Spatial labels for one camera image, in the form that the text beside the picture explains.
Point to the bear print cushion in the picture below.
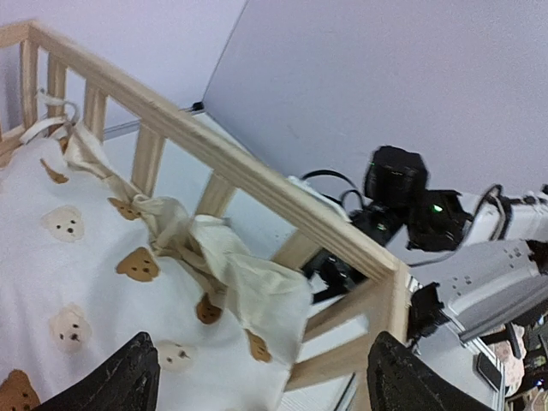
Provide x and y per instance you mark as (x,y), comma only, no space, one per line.
(86,264)

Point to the small black wall clip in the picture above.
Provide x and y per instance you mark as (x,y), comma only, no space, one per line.
(198,105)

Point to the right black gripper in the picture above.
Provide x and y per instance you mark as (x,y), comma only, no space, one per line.
(342,265)

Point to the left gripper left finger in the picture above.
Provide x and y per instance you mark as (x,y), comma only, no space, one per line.
(128,380)

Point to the wooden pet bed frame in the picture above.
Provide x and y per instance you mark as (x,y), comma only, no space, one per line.
(383,298)

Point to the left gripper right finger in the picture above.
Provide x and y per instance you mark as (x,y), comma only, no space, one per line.
(443,378)

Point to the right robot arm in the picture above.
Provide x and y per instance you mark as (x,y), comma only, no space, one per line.
(480,268)

